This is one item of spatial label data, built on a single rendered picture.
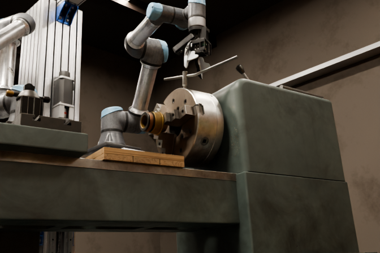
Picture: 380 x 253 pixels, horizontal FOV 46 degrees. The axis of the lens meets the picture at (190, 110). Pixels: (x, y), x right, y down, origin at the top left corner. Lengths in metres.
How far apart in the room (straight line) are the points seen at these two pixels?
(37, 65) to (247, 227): 1.44
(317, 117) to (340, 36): 4.10
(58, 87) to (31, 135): 1.15
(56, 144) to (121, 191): 0.26
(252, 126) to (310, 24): 4.75
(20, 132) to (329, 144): 1.33
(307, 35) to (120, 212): 5.23
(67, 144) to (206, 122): 0.59
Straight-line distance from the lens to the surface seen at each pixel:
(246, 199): 1.66
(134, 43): 2.24
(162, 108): 1.86
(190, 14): 1.95
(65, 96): 2.41
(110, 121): 2.41
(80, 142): 1.34
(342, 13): 6.23
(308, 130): 2.00
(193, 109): 1.71
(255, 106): 1.80
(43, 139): 1.31
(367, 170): 5.56
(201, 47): 1.86
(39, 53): 2.54
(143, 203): 1.47
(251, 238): 1.64
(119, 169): 1.44
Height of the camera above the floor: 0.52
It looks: 20 degrees up
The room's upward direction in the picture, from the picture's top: 3 degrees counter-clockwise
